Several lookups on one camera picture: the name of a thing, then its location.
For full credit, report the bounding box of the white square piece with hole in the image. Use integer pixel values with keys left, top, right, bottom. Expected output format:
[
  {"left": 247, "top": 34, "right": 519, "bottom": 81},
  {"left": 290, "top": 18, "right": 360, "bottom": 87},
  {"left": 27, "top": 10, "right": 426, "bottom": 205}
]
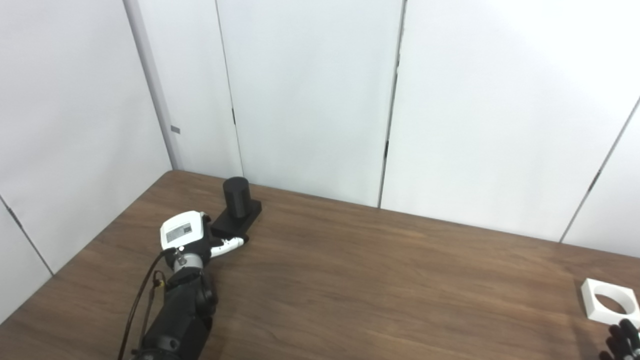
[{"left": 581, "top": 278, "right": 640, "bottom": 327}]

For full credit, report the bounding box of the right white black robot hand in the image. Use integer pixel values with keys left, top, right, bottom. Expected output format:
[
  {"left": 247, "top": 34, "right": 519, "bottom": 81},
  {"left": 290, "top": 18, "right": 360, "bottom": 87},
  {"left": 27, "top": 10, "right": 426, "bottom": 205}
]
[{"left": 600, "top": 319, "right": 640, "bottom": 360}]

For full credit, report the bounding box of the black peg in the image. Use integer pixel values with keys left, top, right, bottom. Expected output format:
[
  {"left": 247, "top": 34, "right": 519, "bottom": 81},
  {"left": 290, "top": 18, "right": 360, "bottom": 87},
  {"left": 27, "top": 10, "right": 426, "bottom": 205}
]
[{"left": 210, "top": 176, "right": 263, "bottom": 240}]

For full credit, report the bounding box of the grey wall corner post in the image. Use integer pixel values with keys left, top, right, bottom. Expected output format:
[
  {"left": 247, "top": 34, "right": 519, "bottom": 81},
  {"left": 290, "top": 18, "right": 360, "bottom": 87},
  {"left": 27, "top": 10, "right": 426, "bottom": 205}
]
[{"left": 122, "top": 0, "right": 184, "bottom": 172}]

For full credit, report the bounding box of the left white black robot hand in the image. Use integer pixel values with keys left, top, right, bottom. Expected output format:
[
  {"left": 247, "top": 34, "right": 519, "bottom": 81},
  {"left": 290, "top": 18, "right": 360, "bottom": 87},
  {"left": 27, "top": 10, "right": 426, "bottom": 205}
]
[{"left": 160, "top": 210, "right": 250, "bottom": 259}]

